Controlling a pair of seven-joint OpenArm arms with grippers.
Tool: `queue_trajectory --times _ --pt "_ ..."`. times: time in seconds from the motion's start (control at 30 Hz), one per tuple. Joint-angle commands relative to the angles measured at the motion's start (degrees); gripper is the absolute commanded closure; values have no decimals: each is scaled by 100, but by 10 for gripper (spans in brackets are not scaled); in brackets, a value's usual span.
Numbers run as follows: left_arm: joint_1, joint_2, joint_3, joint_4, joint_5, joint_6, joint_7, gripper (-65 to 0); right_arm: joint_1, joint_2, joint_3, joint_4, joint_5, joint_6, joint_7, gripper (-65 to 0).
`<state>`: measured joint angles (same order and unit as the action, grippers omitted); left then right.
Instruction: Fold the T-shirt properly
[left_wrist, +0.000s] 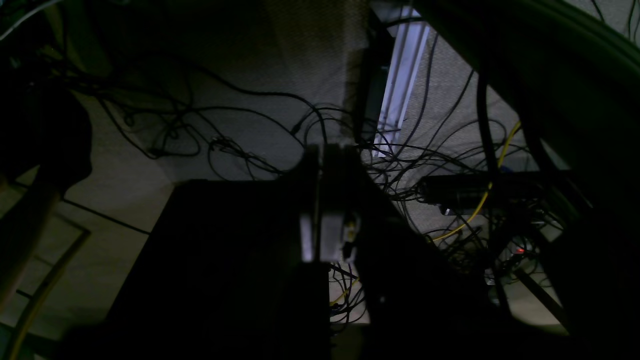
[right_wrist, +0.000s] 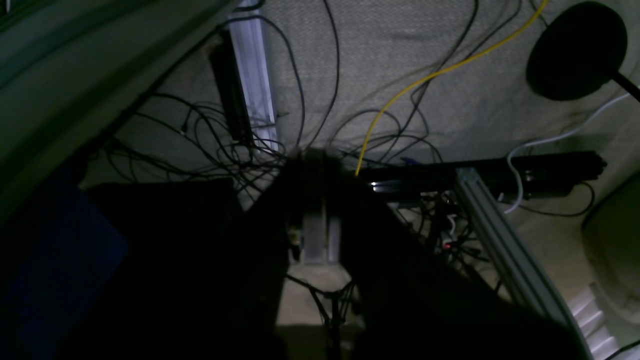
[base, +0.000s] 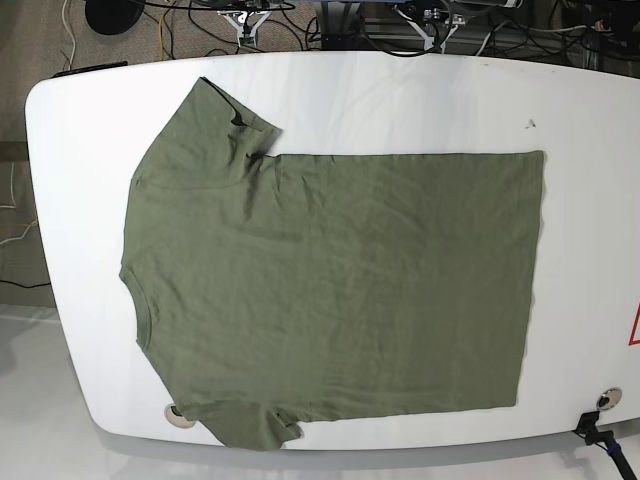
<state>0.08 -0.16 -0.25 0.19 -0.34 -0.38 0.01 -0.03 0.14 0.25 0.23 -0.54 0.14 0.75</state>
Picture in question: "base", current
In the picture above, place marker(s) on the left table cable grommet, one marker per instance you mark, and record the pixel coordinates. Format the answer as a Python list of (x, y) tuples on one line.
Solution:
[(176, 418)]

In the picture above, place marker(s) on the red triangle sticker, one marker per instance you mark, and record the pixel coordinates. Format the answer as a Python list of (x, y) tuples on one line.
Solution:
[(634, 335)]

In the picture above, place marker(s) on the black clamp with cable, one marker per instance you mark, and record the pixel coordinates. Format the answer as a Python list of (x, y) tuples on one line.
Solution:
[(588, 431)]

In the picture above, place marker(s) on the olive green T-shirt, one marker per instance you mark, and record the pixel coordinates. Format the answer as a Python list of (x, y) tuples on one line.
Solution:
[(273, 291)]

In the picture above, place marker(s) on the black round stand base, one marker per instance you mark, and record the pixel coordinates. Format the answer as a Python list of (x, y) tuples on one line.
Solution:
[(112, 17)]

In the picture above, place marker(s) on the right table cable grommet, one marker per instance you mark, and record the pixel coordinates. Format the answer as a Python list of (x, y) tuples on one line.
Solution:
[(609, 399)]

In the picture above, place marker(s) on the aluminium frame stand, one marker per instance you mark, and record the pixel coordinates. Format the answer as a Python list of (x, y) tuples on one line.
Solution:
[(343, 25)]

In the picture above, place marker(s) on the table cable grommet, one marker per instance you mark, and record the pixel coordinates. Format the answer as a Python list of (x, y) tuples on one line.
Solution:
[(609, 399), (176, 418)]

